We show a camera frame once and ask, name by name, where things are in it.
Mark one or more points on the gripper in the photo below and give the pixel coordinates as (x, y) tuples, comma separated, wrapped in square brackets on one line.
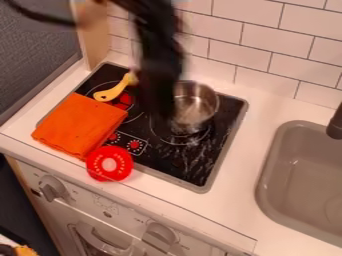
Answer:
[(159, 90)]

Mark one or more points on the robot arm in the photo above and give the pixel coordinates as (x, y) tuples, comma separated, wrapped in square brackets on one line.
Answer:
[(153, 30)]

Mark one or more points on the silver pot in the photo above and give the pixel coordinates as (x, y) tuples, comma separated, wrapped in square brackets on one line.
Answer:
[(198, 100)]

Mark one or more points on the yellow toy spoon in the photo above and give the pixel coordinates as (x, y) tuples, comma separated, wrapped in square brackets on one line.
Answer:
[(113, 90)]

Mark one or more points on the toy stove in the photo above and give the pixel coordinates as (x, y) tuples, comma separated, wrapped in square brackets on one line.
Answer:
[(187, 156)]

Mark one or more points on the orange cloth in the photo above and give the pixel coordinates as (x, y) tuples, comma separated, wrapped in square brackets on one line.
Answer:
[(78, 125)]

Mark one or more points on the red round toy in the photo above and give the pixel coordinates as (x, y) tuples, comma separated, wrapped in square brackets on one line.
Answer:
[(100, 166)]

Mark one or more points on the toy sink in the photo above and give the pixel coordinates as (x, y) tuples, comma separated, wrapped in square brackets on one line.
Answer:
[(302, 180)]

